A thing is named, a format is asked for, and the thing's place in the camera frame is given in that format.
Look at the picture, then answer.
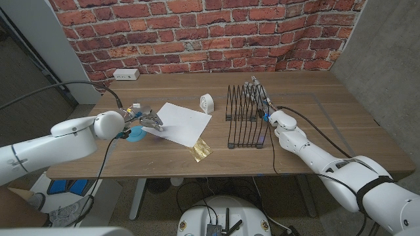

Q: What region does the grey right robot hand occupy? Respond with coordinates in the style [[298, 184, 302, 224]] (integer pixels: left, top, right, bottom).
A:
[[244, 75, 278, 119]]

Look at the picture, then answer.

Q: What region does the small white desk clock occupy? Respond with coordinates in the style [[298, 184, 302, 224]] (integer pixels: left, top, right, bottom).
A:
[[199, 93, 215, 115]]

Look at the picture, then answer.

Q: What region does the black wire file holder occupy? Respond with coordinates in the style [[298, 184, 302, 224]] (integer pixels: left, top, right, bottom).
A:
[[225, 84, 270, 150]]

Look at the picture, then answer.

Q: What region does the black antenna module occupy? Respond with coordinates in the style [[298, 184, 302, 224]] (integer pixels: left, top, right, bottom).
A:
[[205, 208, 243, 236]]

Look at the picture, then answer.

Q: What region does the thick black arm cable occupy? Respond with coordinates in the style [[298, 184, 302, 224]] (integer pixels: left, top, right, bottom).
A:
[[0, 80, 124, 111], [277, 106, 354, 159]]

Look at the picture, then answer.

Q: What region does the blue round coaster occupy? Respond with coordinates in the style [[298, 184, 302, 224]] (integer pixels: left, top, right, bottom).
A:
[[126, 125, 148, 143]]

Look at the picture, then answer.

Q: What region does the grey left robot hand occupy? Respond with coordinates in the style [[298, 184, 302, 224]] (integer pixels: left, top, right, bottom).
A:
[[123, 103, 164, 132]]

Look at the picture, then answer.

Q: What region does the grey sneaker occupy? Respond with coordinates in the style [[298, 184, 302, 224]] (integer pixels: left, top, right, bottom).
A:
[[49, 195, 95, 227], [28, 192, 47, 210]]

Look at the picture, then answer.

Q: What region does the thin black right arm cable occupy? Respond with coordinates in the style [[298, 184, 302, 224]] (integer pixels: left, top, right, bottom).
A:
[[267, 121, 368, 236]]

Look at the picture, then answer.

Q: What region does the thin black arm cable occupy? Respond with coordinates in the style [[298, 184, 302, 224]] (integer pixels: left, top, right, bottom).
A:
[[267, 121, 368, 236], [73, 136, 118, 227]]

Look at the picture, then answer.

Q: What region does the white power outlet box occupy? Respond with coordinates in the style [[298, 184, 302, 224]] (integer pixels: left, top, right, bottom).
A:
[[113, 68, 140, 81]]

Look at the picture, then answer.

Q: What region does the grey table leg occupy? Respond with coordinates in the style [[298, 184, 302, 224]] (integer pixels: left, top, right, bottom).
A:
[[297, 175, 318, 218]]

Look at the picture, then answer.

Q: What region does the white paper file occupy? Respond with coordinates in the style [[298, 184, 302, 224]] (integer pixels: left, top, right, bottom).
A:
[[141, 102, 213, 148]]

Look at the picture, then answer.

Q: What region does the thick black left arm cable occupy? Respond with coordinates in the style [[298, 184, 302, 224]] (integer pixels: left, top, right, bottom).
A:
[[0, 80, 124, 111]]

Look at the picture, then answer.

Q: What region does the brown cardboard box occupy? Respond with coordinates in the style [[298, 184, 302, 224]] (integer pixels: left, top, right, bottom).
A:
[[0, 186, 50, 229]]

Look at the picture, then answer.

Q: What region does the red brick print backdrop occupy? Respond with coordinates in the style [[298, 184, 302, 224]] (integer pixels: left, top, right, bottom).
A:
[[49, 0, 367, 94]]

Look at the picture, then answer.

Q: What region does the blue foot pedal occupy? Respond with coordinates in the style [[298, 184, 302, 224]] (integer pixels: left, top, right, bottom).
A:
[[68, 179, 89, 197], [47, 179, 68, 196]]

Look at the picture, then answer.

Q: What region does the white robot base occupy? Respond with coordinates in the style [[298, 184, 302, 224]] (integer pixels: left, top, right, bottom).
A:
[[177, 195, 272, 236]]

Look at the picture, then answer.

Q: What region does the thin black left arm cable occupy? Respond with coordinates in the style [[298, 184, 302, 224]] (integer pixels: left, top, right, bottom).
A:
[[73, 136, 118, 227]]

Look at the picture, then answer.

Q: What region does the gold aluminum foil sheet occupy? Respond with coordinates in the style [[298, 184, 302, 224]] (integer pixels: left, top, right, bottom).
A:
[[187, 137, 213, 163]]

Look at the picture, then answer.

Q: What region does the black floor cable tangle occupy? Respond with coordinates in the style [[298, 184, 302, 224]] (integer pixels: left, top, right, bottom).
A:
[[175, 176, 263, 227]]

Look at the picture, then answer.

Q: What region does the white table leg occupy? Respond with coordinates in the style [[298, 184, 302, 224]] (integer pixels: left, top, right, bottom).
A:
[[129, 178, 148, 221]]

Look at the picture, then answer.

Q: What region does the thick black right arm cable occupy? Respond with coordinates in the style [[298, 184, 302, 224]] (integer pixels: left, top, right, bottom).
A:
[[277, 106, 354, 159]]

